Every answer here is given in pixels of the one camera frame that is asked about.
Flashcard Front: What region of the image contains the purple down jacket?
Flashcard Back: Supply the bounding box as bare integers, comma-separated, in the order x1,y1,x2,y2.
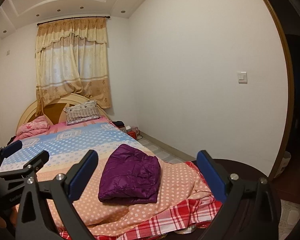
98,144,161,205

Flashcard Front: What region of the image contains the red plaid blanket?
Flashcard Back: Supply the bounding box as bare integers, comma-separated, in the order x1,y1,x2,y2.
74,161,222,239

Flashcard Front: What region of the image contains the pink folded quilt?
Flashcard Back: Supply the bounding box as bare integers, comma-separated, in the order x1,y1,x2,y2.
15,115,50,140

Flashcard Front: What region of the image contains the striped grey pillow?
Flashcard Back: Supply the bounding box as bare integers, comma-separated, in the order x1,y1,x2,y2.
64,100,101,125

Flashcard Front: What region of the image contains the red box on floor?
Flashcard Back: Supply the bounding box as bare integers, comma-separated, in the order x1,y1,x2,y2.
127,127,139,139

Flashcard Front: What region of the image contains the beige patterned curtain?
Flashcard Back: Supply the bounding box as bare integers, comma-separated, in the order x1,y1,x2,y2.
35,17,111,116

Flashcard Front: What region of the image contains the black curtain rod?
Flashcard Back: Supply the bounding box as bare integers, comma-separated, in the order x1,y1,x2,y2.
37,16,111,27

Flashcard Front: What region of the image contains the brown door frame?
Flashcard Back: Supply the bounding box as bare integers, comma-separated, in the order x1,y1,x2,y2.
248,0,295,181

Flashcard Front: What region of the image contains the white wall switch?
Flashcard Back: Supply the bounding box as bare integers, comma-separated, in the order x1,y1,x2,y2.
237,72,248,84

